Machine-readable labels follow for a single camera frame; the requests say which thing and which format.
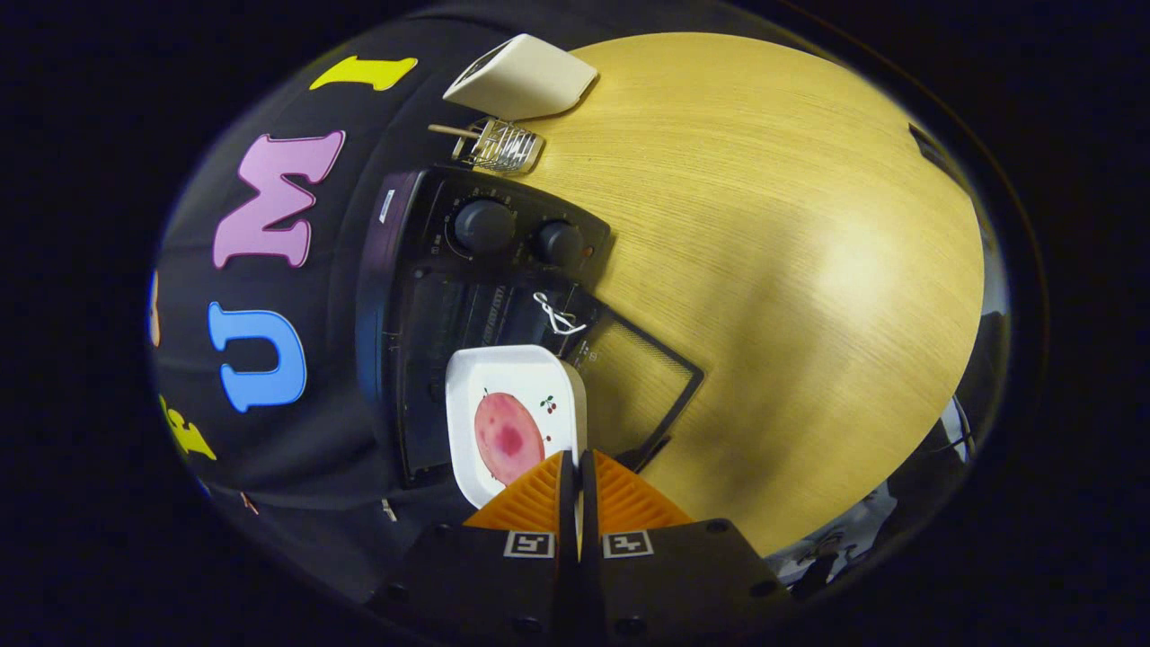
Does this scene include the black backdrop cloth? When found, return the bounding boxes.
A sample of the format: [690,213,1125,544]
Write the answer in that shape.
[148,0,630,603]

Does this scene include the white square plate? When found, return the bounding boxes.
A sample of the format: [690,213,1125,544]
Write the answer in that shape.
[446,345,588,510]

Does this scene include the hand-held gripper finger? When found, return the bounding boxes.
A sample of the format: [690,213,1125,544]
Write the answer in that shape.
[368,449,580,643]
[579,449,792,643]

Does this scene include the white boxy appliance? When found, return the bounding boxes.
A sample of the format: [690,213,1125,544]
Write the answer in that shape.
[442,33,599,122]

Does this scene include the pink ham slice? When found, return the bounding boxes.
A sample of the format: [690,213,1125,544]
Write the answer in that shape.
[473,390,546,486]

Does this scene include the black toaster oven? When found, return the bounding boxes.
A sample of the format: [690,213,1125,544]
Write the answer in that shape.
[355,164,706,491]

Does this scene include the wire mesh holder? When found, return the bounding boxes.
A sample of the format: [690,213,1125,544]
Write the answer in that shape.
[452,117,546,174]

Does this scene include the white string tie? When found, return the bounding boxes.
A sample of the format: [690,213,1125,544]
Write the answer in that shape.
[533,291,589,336]

